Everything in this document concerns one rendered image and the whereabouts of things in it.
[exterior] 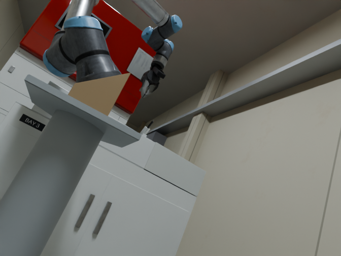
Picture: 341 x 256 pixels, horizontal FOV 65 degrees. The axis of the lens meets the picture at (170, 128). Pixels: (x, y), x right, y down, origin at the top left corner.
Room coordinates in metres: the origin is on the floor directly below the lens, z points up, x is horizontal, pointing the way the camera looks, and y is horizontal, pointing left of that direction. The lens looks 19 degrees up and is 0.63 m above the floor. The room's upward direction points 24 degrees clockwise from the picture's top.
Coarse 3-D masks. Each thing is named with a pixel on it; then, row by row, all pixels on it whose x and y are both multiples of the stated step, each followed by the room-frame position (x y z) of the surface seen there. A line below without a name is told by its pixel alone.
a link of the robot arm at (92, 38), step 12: (72, 24) 0.73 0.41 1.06; (84, 24) 0.73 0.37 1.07; (96, 24) 0.74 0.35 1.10; (72, 36) 0.74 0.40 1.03; (84, 36) 0.73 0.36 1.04; (96, 36) 0.74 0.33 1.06; (60, 48) 0.80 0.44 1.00; (72, 48) 0.77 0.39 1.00; (84, 48) 0.74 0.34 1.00; (96, 48) 0.74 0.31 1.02; (72, 60) 0.82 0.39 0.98
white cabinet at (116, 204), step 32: (0, 128) 1.02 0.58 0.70; (32, 128) 1.06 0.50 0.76; (0, 160) 1.04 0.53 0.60; (96, 160) 1.19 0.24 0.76; (0, 192) 1.07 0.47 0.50; (96, 192) 1.21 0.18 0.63; (128, 192) 1.27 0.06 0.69; (160, 192) 1.34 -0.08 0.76; (64, 224) 1.18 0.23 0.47; (96, 224) 1.24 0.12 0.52; (128, 224) 1.30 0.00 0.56; (160, 224) 1.37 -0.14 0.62
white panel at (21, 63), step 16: (16, 64) 1.51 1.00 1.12; (32, 64) 1.54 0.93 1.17; (0, 80) 1.51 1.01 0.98; (16, 80) 1.54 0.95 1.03; (48, 80) 1.60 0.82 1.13; (64, 80) 1.63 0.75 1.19; (0, 96) 1.53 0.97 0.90; (16, 96) 1.56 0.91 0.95; (0, 112) 1.55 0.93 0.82; (112, 112) 1.79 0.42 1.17
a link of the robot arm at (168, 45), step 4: (164, 40) 1.24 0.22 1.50; (168, 40) 1.24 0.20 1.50; (164, 44) 1.22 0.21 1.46; (168, 44) 1.24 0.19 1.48; (172, 44) 1.25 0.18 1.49; (160, 48) 1.22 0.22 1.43; (164, 48) 1.23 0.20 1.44; (168, 48) 1.24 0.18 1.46; (172, 48) 1.26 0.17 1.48; (156, 52) 1.26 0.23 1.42; (160, 52) 1.24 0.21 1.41; (164, 52) 1.24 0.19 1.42; (168, 52) 1.25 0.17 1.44; (164, 56) 1.24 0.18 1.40; (168, 56) 1.26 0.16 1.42
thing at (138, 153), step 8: (56, 88) 1.06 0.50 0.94; (40, 112) 1.06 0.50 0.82; (144, 136) 1.25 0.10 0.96; (104, 144) 1.18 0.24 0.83; (136, 144) 1.24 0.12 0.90; (144, 144) 1.26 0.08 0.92; (152, 144) 1.28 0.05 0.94; (120, 152) 1.22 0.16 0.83; (128, 152) 1.24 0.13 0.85; (136, 152) 1.25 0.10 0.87; (144, 152) 1.27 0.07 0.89; (128, 160) 1.24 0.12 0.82; (136, 160) 1.26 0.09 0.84; (144, 160) 1.28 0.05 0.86
